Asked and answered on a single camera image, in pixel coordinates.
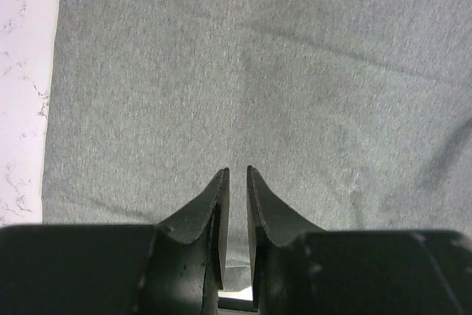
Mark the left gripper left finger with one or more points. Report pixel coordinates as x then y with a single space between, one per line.
173 267

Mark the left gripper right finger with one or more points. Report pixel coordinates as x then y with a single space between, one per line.
299 268

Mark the grey t shirt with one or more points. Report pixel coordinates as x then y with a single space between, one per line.
357 113

